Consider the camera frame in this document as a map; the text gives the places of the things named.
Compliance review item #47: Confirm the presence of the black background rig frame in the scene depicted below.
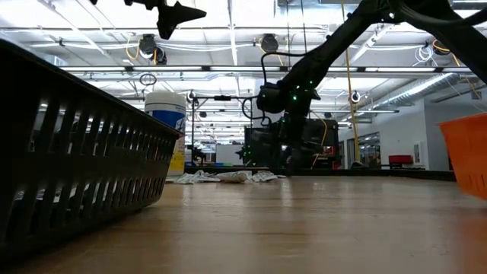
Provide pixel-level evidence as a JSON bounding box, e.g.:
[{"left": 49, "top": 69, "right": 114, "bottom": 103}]
[{"left": 191, "top": 94, "right": 254, "bottom": 167}]

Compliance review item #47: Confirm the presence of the white-lidded disinfectant wipes canister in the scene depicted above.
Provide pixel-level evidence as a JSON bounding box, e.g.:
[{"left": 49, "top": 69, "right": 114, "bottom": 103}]
[{"left": 144, "top": 91, "right": 187, "bottom": 176}]

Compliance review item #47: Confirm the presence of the green white bandage strip wrapper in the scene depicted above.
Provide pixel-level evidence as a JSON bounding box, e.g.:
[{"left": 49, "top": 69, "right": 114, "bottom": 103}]
[
  {"left": 197, "top": 170, "right": 222, "bottom": 184},
  {"left": 173, "top": 170, "right": 205, "bottom": 185}
]

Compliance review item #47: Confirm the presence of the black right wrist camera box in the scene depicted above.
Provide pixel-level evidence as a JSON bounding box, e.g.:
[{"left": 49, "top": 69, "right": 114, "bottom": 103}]
[{"left": 256, "top": 81, "right": 291, "bottom": 115}]

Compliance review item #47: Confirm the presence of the white panel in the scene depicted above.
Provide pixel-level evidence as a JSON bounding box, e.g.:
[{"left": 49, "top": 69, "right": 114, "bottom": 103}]
[{"left": 215, "top": 144, "right": 244, "bottom": 165}]

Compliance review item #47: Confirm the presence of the black hanging cable ring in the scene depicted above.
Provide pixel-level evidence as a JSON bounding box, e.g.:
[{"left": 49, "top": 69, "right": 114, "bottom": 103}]
[{"left": 138, "top": 72, "right": 158, "bottom": 87}]

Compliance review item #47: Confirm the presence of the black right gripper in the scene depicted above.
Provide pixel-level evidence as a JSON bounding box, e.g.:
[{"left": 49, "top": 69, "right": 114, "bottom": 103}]
[{"left": 279, "top": 85, "right": 323, "bottom": 177}]

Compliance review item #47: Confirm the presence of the red box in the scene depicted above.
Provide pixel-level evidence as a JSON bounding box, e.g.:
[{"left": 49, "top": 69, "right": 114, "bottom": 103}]
[{"left": 387, "top": 154, "right": 414, "bottom": 166}]

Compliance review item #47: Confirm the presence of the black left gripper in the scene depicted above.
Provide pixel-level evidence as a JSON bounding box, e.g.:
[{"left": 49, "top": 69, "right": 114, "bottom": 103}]
[{"left": 89, "top": 0, "right": 208, "bottom": 41}]

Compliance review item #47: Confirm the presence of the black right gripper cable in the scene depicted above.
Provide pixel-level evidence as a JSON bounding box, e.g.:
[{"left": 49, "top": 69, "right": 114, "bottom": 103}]
[{"left": 241, "top": 51, "right": 307, "bottom": 126}]

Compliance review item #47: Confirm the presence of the black screen panel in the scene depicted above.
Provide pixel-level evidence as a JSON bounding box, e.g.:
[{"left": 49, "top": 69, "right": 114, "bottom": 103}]
[{"left": 304, "top": 117, "right": 340, "bottom": 169}]

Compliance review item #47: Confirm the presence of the orange plastic basket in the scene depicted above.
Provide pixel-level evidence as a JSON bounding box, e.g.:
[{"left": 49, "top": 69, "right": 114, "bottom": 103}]
[{"left": 437, "top": 112, "right": 487, "bottom": 202}]

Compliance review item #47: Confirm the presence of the silver ventilation duct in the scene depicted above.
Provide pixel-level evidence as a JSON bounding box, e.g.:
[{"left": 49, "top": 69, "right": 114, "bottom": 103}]
[{"left": 371, "top": 72, "right": 457, "bottom": 112}]

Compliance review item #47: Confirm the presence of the long ceiling light bar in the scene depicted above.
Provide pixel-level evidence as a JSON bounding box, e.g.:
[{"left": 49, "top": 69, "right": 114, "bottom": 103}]
[{"left": 59, "top": 65, "right": 487, "bottom": 75}]

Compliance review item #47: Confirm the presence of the yellow hanging cable black end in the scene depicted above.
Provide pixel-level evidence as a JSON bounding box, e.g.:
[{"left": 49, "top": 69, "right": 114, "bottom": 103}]
[{"left": 339, "top": 0, "right": 366, "bottom": 169}]

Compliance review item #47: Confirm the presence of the black plastic basket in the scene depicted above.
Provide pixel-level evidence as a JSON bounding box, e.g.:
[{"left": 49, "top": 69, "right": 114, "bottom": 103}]
[{"left": 0, "top": 37, "right": 183, "bottom": 260}]

